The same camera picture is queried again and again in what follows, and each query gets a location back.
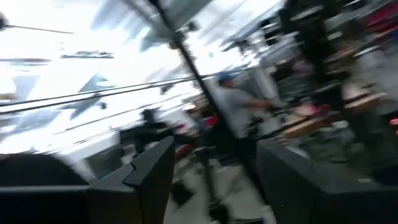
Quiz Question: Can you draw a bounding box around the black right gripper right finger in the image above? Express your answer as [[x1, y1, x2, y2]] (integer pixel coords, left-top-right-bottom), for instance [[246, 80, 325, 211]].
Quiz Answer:
[[256, 139, 374, 224]]

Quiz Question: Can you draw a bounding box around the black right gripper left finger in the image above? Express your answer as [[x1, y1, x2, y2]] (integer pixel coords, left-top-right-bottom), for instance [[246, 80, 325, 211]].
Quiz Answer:
[[88, 136, 176, 224]]

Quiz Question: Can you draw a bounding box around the person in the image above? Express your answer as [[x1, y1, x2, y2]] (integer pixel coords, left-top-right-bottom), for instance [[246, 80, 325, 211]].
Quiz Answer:
[[216, 70, 276, 156]]

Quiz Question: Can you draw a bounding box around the black aluminium table frame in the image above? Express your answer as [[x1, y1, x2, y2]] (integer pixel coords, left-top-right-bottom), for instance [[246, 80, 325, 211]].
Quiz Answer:
[[148, 0, 270, 205]]

